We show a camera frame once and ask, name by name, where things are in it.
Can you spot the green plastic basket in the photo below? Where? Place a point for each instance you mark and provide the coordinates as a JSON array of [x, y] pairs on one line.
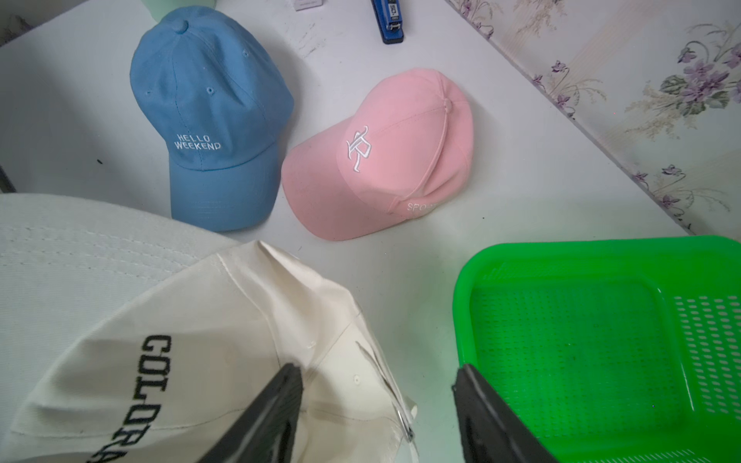
[[612, 350]]

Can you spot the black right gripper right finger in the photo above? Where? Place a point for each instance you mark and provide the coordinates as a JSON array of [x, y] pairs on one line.
[[490, 432]]

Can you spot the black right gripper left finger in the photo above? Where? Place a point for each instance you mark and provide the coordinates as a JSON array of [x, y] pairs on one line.
[[265, 432]]

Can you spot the mint green pen cup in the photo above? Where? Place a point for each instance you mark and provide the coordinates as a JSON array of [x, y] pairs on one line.
[[160, 8]]

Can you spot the blue black stapler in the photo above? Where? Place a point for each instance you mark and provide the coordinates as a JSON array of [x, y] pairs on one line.
[[389, 20]]

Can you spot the grey white baseball cap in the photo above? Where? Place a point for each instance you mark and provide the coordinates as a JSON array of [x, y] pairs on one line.
[[129, 337]]

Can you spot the light blue baseball cap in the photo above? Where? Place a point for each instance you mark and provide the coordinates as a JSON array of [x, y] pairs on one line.
[[216, 98]]

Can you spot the pink baseball cap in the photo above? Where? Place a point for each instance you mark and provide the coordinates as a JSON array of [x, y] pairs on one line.
[[407, 149]]

